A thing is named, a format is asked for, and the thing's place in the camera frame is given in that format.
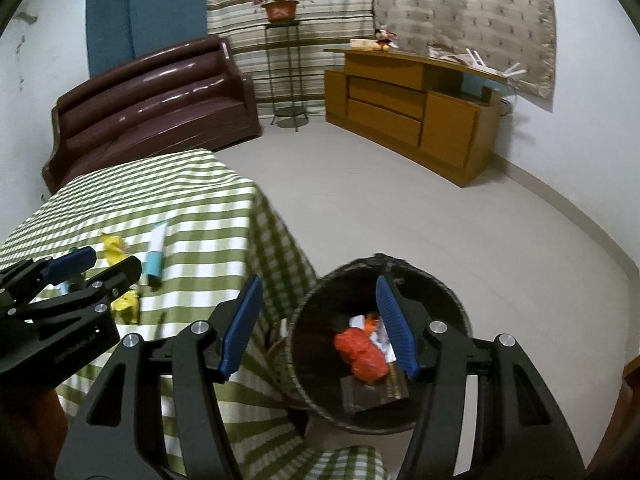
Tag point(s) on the beige patterned curtain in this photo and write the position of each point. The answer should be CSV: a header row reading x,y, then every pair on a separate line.
x,y
515,35

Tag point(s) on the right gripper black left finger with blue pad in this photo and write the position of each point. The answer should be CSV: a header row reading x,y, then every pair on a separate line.
x,y
118,431

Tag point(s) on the green checkered tablecloth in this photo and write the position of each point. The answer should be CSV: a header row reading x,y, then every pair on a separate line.
x,y
220,227

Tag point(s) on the white paper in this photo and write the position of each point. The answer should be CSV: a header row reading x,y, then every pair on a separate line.
x,y
358,321

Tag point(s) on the dark red leather sofa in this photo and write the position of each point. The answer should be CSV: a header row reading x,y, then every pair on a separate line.
x,y
181,97

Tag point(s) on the orange wrapper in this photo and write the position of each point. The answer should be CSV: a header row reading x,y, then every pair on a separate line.
x,y
370,325

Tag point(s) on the white teal tube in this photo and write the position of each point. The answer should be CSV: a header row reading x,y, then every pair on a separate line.
x,y
154,257

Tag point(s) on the black metal plant stand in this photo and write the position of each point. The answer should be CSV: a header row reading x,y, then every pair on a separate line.
x,y
285,75

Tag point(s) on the brown wooden door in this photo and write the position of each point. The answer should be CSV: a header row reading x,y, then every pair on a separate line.
x,y
617,456

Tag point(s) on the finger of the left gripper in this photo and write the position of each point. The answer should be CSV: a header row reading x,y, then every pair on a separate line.
x,y
95,296
22,281

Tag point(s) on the black lined wicker trash bin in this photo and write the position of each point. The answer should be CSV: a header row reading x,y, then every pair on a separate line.
x,y
340,357

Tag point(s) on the black cardboard box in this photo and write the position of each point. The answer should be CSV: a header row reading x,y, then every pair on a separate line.
x,y
359,396

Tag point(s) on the yellow snack wrapper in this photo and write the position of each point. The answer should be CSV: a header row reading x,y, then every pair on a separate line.
x,y
126,303

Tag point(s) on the wooden TV cabinet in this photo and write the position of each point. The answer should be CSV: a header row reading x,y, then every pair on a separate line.
x,y
442,115

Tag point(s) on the red plastic bag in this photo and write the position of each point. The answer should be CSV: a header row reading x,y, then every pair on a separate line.
x,y
365,359

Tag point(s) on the patterned stool under bin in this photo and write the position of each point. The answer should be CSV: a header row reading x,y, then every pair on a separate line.
x,y
275,345

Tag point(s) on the tissue box on cabinet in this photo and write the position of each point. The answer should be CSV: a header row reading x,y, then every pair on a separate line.
x,y
364,44

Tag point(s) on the blue curtain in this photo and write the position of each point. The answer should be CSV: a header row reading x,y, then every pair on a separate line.
x,y
118,31

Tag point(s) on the potted plant terracotta pot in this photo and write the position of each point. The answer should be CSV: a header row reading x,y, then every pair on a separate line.
x,y
278,11

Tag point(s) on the Mickey Mouse plush toy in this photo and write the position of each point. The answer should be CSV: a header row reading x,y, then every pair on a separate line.
x,y
385,40

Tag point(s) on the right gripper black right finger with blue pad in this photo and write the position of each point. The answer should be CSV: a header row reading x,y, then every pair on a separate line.
x,y
520,433

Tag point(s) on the striped green curtain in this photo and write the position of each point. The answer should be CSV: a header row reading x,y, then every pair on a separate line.
x,y
325,25

